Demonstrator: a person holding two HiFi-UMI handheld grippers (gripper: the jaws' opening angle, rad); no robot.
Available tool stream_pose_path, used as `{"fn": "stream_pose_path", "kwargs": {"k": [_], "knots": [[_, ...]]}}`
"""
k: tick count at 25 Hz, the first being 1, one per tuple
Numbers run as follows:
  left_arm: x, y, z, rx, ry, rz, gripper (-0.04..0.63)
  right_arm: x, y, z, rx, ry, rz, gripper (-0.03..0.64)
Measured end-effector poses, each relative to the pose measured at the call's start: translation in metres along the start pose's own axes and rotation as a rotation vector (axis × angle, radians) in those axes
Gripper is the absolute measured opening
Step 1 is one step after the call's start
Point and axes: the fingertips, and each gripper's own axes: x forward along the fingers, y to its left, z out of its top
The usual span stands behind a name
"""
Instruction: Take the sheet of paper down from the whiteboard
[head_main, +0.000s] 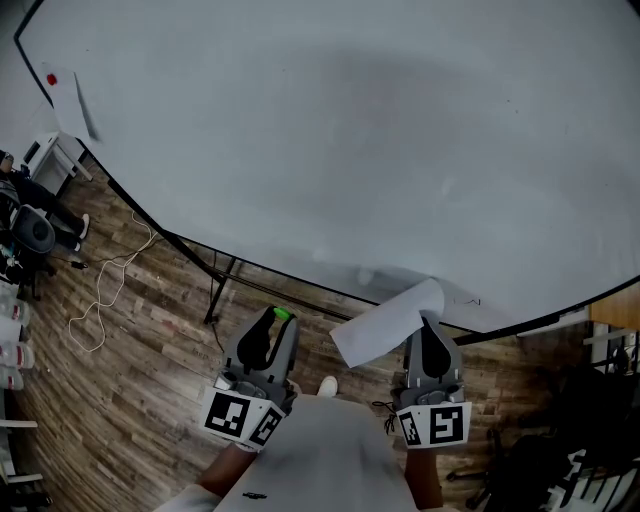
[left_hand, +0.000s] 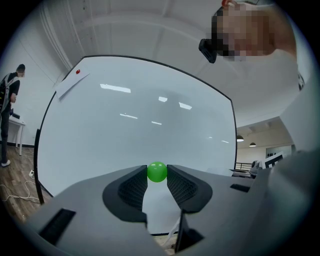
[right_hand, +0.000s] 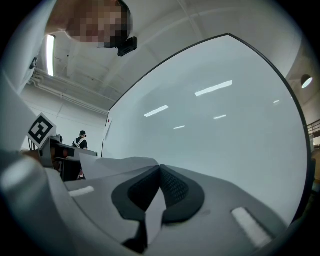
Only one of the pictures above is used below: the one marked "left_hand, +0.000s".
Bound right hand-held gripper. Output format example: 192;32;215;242
254;148;320;241

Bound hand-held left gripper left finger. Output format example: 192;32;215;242
102;164;149;224

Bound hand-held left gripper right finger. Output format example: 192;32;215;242
166;164;214;214

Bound green ball magnet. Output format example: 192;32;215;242
146;161;168;183

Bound black-framed whiteboard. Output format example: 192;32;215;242
33;54;238;237

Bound white sheet of paper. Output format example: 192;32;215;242
54;65;91;101

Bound black metal railing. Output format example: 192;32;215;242
234;161;254;174

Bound person's white shirt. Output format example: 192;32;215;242
214;47;320;153

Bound white table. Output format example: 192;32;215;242
8;116;27;156

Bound white dome camera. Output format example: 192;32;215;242
250;160;263;176

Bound white floor cable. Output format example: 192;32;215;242
0;180;41;202

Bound black head-worn camera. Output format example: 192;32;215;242
198;37;218;65

